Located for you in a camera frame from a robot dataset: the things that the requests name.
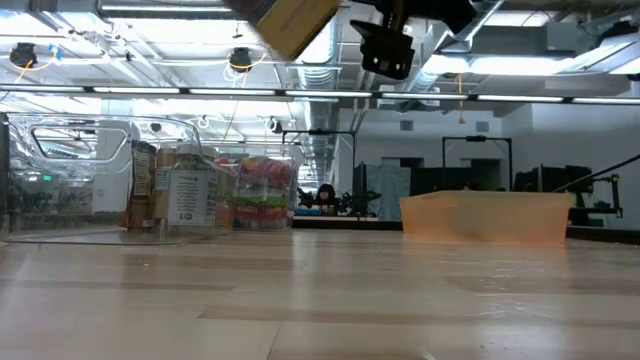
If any person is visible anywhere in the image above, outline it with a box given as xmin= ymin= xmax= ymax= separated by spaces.
xmin=314 ymin=182 xmax=340 ymax=216

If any tan-lidded glass jar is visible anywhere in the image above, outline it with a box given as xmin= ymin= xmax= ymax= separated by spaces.
xmin=152 ymin=147 xmax=177 ymax=221

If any orange ramen noodle packet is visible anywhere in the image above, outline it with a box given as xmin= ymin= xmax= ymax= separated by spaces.
xmin=233 ymin=206 xmax=292 ymax=231

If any cork-stoppered saffron glass jar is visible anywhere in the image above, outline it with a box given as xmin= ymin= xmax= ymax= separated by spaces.
xmin=214 ymin=197 xmax=235 ymax=230

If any grey background panel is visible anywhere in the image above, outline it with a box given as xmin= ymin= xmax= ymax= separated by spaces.
xmin=366 ymin=163 xmax=412 ymax=222

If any orange plastic tray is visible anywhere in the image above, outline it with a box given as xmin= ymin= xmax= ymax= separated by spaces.
xmin=398 ymin=189 xmax=573 ymax=247

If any clear plastic container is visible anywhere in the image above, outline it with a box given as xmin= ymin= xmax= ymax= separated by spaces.
xmin=0 ymin=112 xmax=244 ymax=247
xmin=214 ymin=143 xmax=306 ymax=232

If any long ceiling light bar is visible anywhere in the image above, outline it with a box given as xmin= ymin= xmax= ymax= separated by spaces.
xmin=0 ymin=83 xmax=640 ymax=106

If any thin black diagonal rod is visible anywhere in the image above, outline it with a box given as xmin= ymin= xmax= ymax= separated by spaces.
xmin=552 ymin=153 xmax=640 ymax=194

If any black background monitor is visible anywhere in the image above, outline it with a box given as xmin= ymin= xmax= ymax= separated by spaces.
xmin=513 ymin=164 xmax=595 ymax=194

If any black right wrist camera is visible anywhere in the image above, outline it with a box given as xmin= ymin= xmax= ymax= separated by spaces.
xmin=349 ymin=19 xmax=417 ymax=81

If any small red box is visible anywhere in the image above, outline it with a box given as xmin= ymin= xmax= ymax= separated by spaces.
xmin=223 ymin=0 xmax=347 ymax=62

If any black ceiling-hung device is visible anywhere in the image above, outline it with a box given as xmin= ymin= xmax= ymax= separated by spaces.
xmin=8 ymin=42 xmax=39 ymax=69
xmin=228 ymin=46 xmax=254 ymax=74

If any black background stand frame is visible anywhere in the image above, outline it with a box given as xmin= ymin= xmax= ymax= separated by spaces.
xmin=281 ymin=128 xmax=359 ymax=211
xmin=441 ymin=134 xmax=514 ymax=191

